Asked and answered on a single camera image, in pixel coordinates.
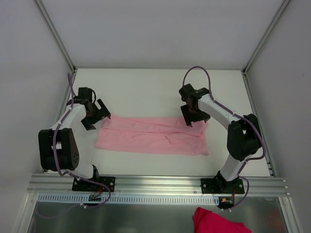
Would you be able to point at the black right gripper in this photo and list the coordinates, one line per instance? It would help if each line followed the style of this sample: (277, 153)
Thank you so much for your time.
(195, 114)

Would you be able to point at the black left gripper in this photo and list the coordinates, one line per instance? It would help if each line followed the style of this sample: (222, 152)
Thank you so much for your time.
(95, 116)

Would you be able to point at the pink t shirt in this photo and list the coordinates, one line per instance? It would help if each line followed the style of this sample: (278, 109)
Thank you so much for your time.
(152, 135)

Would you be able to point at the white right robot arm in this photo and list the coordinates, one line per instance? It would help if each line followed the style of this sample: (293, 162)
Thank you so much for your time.
(243, 133)

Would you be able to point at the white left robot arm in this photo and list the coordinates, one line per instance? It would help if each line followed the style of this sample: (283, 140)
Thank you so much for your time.
(58, 147)

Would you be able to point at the red t shirt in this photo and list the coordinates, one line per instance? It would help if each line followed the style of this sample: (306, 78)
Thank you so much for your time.
(206, 221)

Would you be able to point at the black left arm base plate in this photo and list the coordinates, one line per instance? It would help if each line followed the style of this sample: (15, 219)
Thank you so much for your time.
(104, 182)

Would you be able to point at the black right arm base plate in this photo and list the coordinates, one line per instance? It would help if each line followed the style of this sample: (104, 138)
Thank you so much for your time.
(213, 186)

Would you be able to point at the aluminium front rail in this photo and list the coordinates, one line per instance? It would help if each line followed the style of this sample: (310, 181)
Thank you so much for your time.
(160, 185)

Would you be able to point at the white slotted cable duct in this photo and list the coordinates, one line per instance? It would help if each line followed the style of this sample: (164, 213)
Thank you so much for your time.
(128, 199)

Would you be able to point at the left aluminium frame post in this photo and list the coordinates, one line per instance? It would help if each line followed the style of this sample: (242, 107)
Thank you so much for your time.
(51, 27)

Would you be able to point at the aluminium frame post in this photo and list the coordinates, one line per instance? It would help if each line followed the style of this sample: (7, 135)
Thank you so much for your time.
(274, 21)
(51, 27)

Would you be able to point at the right aluminium frame post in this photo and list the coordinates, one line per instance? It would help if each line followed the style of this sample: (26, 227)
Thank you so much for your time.
(274, 21)

